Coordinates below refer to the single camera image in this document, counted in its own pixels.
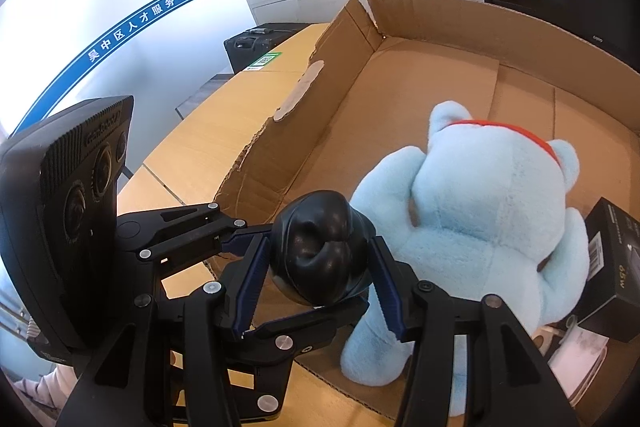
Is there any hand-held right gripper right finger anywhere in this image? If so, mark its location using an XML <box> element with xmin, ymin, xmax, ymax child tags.
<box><xmin>369</xmin><ymin>234</ymin><xmax>581</xmax><ymax>427</ymax></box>

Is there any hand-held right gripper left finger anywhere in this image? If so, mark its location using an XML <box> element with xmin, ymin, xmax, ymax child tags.
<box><xmin>55</xmin><ymin>234</ymin><xmax>273</xmax><ymax>427</ymax></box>

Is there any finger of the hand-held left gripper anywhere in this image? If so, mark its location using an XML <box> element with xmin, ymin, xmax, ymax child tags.
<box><xmin>220</xmin><ymin>296</ymin><xmax>372</xmax><ymax>424</ymax></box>
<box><xmin>120</xmin><ymin>202</ymin><xmax>274</xmax><ymax>281</ymax></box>

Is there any black round rubber object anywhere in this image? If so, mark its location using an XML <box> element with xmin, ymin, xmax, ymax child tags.
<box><xmin>268</xmin><ymin>189</ymin><xmax>377</xmax><ymax>308</ymax></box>

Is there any light blue plush toy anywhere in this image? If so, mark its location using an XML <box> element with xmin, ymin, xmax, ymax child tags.
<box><xmin>340</xmin><ymin>101</ymin><xmax>591</xmax><ymax>418</ymax></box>

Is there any white plastic device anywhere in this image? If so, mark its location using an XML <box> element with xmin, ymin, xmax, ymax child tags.
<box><xmin>547</xmin><ymin>322</ymin><xmax>608</xmax><ymax>408</ymax></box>

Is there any brown cardboard box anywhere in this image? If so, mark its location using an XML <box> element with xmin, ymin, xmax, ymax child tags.
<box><xmin>214</xmin><ymin>0</ymin><xmax>640</xmax><ymax>427</ymax></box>

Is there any small black printed box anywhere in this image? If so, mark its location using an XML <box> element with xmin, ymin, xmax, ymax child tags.
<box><xmin>575</xmin><ymin>197</ymin><xmax>640</xmax><ymax>343</ymax></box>

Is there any person's light clothing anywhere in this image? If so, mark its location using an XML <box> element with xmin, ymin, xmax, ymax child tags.
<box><xmin>0</xmin><ymin>272</ymin><xmax>81</xmax><ymax>413</ymax></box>

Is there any green white sticker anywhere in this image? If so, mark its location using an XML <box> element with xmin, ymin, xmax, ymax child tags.
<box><xmin>246</xmin><ymin>51</ymin><xmax>283</xmax><ymax>70</ymax></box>

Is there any black suitcase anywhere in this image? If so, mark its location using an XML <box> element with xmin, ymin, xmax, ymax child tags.
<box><xmin>223</xmin><ymin>23</ymin><xmax>308</xmax><ymax>74</ymax></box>

